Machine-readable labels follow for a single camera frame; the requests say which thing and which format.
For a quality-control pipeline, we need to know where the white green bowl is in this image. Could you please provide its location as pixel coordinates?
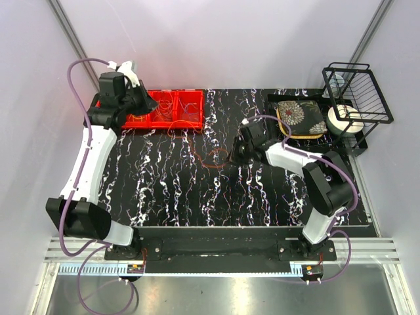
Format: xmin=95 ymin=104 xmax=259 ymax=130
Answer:
xmin=327 ymin=104 xmax=364 ymax=137

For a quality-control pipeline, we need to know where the blue cable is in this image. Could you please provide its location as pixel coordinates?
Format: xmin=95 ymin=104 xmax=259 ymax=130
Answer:
xmin=177 ymin=98 xmax=200 ymax=119

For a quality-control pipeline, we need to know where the black tray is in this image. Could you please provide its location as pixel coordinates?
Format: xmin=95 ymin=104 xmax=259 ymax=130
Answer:
xmin=265 ymin=94 xmax=368 ymax=156

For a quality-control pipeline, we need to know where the glass cup in rack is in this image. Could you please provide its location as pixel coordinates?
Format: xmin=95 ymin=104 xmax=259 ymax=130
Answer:
xmin=329 ymin=74 xmax=345 ymax=98

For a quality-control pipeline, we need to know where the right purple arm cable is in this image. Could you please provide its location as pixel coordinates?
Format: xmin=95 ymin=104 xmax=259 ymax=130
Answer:
xmin=242 ymin=114 xmax=361 ymax=285

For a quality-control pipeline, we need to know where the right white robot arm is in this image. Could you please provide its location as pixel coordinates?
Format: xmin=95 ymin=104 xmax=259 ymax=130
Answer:
xmin=228 ymin=118 xmax=358 ymax=260

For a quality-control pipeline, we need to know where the red storage bin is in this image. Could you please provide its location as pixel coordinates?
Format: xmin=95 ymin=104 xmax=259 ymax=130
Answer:
xmin=176 ymin=90 xmax=204 ymax=129
xmin=150 ymin=90 xmax=178 ymax=129
xmin=122 ymin=114 xmax=152 ymax=129

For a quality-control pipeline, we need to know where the orange cable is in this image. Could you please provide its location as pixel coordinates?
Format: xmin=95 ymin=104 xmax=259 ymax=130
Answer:
xmin=167 ymin=119 xmax=232 ymax=169

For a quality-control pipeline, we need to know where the black wire dish rack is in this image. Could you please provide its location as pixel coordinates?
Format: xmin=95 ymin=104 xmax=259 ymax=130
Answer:
xmin=322 ymin=62 xmax=394 ymax=141

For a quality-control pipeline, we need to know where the floral square plate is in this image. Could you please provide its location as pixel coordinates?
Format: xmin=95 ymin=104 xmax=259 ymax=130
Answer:
xmin=276 ymin=100 xmax=327 ymax=140

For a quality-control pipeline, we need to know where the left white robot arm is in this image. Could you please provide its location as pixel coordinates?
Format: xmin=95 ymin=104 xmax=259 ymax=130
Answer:
xmin=45 ymin=60 xmax=158 ymax=260

